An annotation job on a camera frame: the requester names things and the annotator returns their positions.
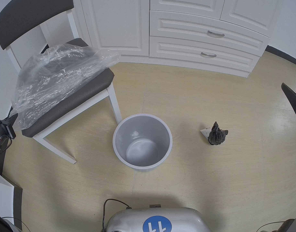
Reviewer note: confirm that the white wardrobe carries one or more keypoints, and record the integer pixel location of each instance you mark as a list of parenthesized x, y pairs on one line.
[(186, 20)]

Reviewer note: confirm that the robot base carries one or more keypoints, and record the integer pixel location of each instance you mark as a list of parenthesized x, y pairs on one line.
[(157, 219)]

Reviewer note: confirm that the white trash bin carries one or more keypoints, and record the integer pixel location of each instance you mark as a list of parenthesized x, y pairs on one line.
[(143, 141)]

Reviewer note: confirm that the clear plastic bag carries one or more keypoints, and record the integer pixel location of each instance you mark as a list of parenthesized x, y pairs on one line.
[(53, 81)]

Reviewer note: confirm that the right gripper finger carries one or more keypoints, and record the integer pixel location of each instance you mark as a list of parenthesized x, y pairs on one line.
[(294, 103)]

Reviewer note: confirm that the crumpled black plastic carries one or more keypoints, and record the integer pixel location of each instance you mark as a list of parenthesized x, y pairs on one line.
[(217, 135)]

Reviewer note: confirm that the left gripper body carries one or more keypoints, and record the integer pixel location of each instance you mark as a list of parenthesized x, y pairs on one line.
[(7, 129)]

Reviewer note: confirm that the white chair grey cushions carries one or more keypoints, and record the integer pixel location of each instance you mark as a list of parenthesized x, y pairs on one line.
[(34, 6)]

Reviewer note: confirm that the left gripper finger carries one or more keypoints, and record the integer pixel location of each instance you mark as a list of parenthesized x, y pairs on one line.
[(13, 118)]

